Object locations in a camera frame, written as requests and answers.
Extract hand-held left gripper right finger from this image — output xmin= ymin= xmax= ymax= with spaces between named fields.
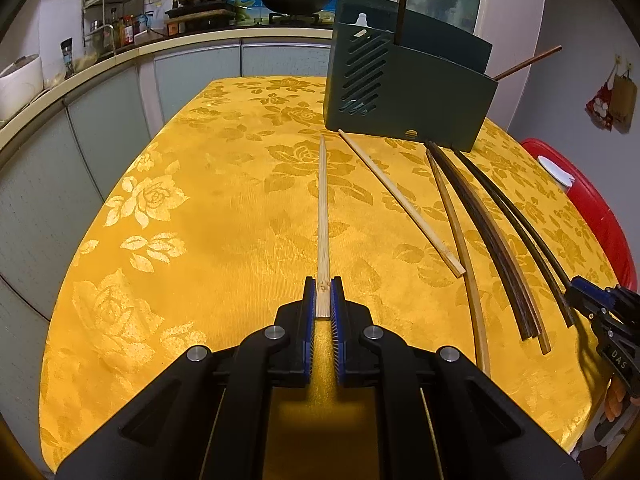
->
xmin=330 ymin=276 xmax=585 ymax=480

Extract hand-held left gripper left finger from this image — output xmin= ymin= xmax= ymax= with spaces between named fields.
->
xmin=54 ymin=276 xmax=317 ymax=480

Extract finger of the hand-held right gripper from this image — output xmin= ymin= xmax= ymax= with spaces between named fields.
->
xmin=564 ymin=276 xmax=640 ymax=317
xmin=590 ymin=309 xmax=640 ymax=342

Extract black chopstick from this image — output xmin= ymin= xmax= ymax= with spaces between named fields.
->
xmin=456 ymin=151 xmax=577 ymax=328
xmin=461 ymin=151 xmax=573 ymax=288

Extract dark brown chopstick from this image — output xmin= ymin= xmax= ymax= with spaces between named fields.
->
xmin=426 ymin=141 xmax=532 ymax=340
xmin=430 ymin=141 xmax=542 ymax=338

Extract dark chopstick pair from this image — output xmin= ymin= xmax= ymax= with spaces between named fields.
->
xmin=435 ymin=141 xmax=552 ymax=356

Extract olive brown chopstick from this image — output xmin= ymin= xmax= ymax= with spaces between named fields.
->
xmin=425 ymin=149 xmax=493 ymax=376

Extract light bamboo chopstick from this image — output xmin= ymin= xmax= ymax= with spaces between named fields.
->
xmin=338 ymin=129 xmax=467 ymax=278
xmin=316 ymin=135 xmax=332 ymax=321

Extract dark green utensil holder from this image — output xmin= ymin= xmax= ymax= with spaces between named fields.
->
xmin=322 ymin=0 xmax=500 ymax=153

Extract person's right hand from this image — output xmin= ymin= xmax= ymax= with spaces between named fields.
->
xmin=606 ymin=382 xmax=640 ymax=438

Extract red plastic stool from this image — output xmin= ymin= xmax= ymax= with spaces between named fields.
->
xmin=520 ymin=137 xmax=638 ymax=306

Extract yellow floral tablecloth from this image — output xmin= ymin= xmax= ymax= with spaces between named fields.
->
xmin=39 ymin=76 xmax=623 ymax=480

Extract red pot holder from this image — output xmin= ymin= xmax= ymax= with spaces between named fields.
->
xmin=585 ymin=80 xmax=615 ymax=131

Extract brown pot holder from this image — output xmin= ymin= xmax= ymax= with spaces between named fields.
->
xmin=611 ymin=72 xmax=638 ymax=133

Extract reddish brown chopstick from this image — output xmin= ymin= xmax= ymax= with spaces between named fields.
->
xmin=492 ymin=45 xmax=563 ymax=82

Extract grey lower kitchen cabinets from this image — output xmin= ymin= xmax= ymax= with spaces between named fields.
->
xmin=0 ymin=40 xmax=333 ymax=431

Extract beige kitchen countertop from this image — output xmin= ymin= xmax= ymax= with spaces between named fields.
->
xmin=0 ymin=25 xmax=335 ymax=153

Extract wooden board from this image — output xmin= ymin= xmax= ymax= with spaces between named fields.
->
xmin=167 ymin=12 xmax=236 ymax=36

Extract black portable burner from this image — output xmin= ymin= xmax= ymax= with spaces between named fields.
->
xmin=164 ymin=2 xmax=238 ymax=20

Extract white rice cooker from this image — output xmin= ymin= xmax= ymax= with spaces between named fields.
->
xmin=0 ymin=53 xmax=45 ymax=121

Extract metal spice rack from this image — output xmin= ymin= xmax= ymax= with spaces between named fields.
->
xmin=81 ymin=0 xmax=147 ymax=53

